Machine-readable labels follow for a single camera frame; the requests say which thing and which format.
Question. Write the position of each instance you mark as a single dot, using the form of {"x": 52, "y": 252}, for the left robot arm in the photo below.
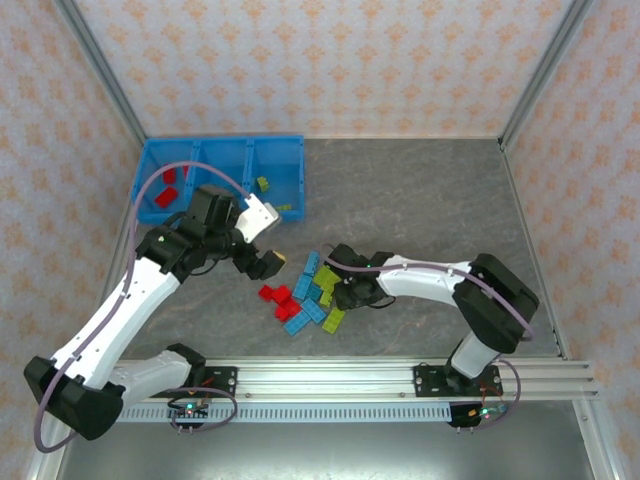
{"x": 110, "y": 320}

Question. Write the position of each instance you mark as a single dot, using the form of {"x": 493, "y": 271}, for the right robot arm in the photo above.
{"x": 425, "y": 285}

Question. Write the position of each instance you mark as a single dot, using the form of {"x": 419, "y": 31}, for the small blue lego brick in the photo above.
{"x": 315, "y": 291}

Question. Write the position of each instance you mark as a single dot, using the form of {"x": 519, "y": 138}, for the blue three-compartment bin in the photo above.
{"x": 220, "y": 160}

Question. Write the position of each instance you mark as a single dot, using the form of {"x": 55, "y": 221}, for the grey metal sheet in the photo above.
{"x": 325, "y": 455}

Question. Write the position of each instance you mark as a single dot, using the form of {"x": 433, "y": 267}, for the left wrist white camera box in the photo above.
{"x": 257, "y": 217}

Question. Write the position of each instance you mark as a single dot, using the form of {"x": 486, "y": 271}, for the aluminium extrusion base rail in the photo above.
{"x": 325, "y": 380}

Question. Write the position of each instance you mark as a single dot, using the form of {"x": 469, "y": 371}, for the aluminium table edge rail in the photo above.
{"x": 400, "y": 137}
{"x": 525, "y": 225}
{"x": 127, "y": 212}

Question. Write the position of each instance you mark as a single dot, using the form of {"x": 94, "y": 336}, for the aluminium frame post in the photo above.
{"x": 102, "y": 67}
{"x": 548, "y": 65}

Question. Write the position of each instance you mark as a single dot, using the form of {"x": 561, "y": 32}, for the aluminium lower frame rail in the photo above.
{"x": 597, "y": 450}
{"x": 40, "y": 465}

